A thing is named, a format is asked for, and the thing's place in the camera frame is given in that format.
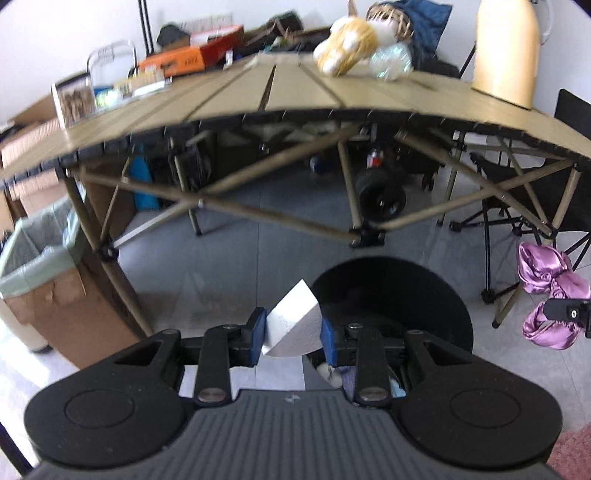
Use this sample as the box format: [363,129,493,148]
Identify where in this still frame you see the low cardboard box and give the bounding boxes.
[0,90,70,222]

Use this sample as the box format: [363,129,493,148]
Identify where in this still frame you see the dark bag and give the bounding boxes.
[245,14,305,47]

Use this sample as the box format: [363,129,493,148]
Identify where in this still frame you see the blue foam board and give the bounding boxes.
[129,157,162,211]

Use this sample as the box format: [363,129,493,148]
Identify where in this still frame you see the black rubber wheel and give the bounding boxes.
[355,168,408,221]

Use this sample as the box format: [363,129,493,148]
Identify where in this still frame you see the clear jar of nuts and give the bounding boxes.
[52,73,96,129]

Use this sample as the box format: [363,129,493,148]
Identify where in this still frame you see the black folding chair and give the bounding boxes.
[450,89,591,305]

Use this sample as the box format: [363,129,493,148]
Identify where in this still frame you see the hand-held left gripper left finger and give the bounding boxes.
[115,308,267,408]

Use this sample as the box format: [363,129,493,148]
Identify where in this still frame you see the yellow white plush toy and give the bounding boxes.
[313,16,402,77]

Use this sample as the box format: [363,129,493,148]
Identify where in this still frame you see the small black bag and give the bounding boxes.
[157,24,191,49]

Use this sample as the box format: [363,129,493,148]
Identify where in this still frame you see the white foam wedge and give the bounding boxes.
[261,278,322,360]

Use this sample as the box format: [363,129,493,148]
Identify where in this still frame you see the black folding wagon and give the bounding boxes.
[351,124,445,222]

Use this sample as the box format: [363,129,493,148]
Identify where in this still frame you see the cardboard box with liner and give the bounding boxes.
[0,203,154,370]

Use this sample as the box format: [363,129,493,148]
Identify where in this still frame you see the cream flat box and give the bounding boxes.
[115,74,174,97]

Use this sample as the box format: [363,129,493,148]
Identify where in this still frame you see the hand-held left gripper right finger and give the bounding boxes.
[321,316,476,408]

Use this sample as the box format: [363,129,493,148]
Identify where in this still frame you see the yellow thermos jug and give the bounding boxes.
[471,0,542,110]

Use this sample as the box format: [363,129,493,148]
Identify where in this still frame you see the blue fabric bag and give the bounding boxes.
[392,0,453,64]

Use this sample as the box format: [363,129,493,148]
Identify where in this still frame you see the tall cardboard box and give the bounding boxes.
[81,178,136,234]

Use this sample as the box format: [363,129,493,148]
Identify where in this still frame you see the beige folding table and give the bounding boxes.
[0,51,591,329]

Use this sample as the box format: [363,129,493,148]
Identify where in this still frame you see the black trolley handle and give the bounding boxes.
[139,0,156,56]

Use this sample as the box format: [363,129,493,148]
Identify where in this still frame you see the orange flat box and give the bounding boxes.
[137,25,245,78]

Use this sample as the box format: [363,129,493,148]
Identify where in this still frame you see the purple satin cloth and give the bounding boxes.
[517,242,591,352]

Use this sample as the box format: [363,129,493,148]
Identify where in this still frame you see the clear plastic container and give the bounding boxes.
[87,41,139,89]

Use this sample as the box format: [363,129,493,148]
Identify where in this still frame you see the black round bin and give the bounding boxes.
[311,257,474,402]

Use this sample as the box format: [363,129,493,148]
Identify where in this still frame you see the iridescent plastic wrapper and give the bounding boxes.
[369,42,413,82]

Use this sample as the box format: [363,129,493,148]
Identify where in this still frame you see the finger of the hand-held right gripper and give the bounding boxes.
[545,299,591,340]

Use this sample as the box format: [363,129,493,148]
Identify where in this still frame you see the purple knit towel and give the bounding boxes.
[341,369,360,400]

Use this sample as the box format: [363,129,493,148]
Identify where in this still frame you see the small green object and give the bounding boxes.
[95,88,122,110]

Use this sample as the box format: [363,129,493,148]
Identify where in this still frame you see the white wall sockets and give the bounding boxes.
[178,14,232,31]

